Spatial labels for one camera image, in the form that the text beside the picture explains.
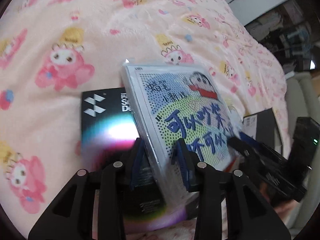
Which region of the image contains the black box with rainbow swirl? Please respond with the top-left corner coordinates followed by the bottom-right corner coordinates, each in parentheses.
top-left (81, 88), bottom-right (195, 233)

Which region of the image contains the black cardboard storage box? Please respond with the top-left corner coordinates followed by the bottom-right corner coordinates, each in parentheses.
top-left (242, 108), bottom-right (283, 155)

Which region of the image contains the pink cartoon print blanket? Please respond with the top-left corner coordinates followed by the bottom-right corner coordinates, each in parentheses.
top-left (1, 0), bottom-right (291, 237)

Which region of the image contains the cartoon diamond painting kit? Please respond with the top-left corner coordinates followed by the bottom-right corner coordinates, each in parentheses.
top-left (121, 63), bottom-right (239, 207)

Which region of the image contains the grey upholstered headboard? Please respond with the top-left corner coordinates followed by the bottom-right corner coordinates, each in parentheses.
top-left (285, 72), bottom-right (319, 237)

